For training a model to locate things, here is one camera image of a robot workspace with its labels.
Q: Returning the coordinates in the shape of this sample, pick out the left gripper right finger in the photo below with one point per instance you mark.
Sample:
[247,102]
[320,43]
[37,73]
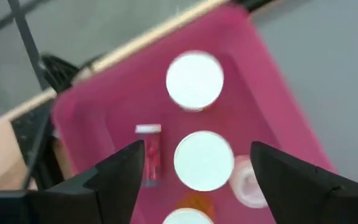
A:
[306,196]

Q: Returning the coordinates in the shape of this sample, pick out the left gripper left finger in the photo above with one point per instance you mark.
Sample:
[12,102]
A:
[113,193]

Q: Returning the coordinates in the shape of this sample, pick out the pink plastic bin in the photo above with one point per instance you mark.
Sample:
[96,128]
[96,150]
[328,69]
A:
[120,102]

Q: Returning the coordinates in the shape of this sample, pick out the white piece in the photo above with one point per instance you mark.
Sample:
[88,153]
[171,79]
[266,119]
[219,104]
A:
[204,160]

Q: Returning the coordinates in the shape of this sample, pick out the small clear pill bottle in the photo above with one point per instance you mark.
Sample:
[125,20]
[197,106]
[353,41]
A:
[152,155]

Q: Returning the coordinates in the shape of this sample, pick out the grey table mat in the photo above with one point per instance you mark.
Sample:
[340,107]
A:
[337,77]

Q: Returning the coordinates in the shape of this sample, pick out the white opaque pill bottle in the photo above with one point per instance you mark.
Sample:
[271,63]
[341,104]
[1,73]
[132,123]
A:
[244,183]

